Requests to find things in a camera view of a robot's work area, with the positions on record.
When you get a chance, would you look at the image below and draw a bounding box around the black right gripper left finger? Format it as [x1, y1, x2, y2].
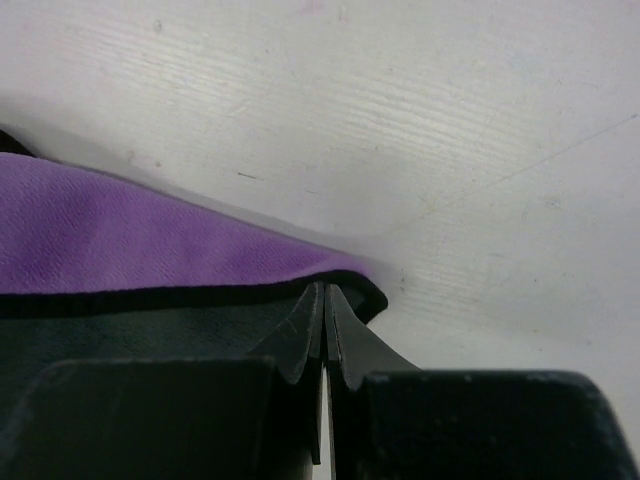
[1, 283, 324, 479]

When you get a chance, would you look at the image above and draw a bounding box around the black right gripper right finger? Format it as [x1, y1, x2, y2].
[325, 285, 639, 479]

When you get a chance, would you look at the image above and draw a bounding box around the purple towel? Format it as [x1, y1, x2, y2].
[1, 134, 388, 410]

